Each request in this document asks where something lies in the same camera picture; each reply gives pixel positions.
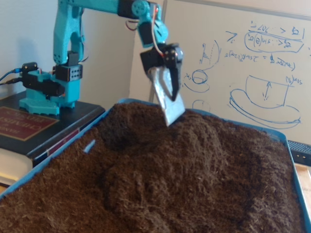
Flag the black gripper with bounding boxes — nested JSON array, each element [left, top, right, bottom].
[[139, 43, 184, 102]]

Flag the silver taped scoop blade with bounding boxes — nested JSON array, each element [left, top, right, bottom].
[[147, 67, 187, 127]]

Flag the brown soil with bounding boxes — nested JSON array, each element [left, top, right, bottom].
[[0, 101, 306, 233]]

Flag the whiteboard with blue drawings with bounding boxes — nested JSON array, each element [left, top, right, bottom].
[[148, 0, 311, 146]]

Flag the blue plastic tray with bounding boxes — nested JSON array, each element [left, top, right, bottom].
[[0, 98, 311, 233]]

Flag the black grilled device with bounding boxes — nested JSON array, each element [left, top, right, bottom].
[[287, 140, 311, 167]]

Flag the black chemistry handbook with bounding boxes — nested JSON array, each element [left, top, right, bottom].
[[0, 93, 106, 189]]

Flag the black cable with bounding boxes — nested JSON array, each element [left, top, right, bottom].
[[0, 77, 24, 86]]

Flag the blue cable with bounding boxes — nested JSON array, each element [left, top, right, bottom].
[[0, 68, 23, 82]]

